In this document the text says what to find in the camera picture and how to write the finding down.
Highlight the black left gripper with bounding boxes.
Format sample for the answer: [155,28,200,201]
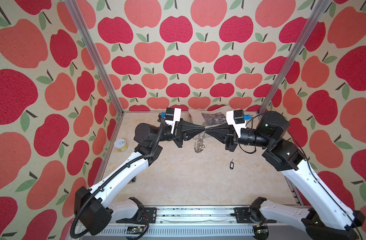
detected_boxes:
[154,118,204,151]

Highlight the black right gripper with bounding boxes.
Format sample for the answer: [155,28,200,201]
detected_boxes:
[206,119,276,153]

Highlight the metal key organizer plate with rings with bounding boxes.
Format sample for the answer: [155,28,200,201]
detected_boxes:
[194,132,206,154]

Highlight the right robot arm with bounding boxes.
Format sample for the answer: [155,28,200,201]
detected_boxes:
[206,110,366,240]

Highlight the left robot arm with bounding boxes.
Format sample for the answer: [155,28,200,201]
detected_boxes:
[70,117,206,240]

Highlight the beige canvas tote bag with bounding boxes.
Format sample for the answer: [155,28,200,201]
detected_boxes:
[189,106,233,128]

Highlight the yellow tin can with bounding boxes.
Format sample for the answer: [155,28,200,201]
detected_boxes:
[114,138,128,152]

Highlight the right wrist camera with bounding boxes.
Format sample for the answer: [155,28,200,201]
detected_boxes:
[226,110,252,138]

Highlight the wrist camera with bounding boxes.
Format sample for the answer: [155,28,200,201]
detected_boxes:
[226,110,252,138]
[160,108,181,127]

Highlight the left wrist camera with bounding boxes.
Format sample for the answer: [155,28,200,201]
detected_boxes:
[160,108,181,127]

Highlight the black corrugated cable conduit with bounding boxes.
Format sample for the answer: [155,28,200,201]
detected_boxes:
[69,116,166,239]

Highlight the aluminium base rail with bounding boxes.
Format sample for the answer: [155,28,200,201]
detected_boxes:
[110,205,295,226]

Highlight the perforated cable tray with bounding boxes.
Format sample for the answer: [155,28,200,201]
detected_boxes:
[97,225,255,238]

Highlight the aluminium corner post right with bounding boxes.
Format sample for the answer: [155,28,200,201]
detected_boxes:
[258,0,332,114]

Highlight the aluminium corner post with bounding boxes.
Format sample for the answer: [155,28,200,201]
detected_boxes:
[258,0,332,114]
[65,0,124,117]

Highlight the aluminium corner post left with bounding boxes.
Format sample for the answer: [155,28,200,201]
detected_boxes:
[65,0,124,117]

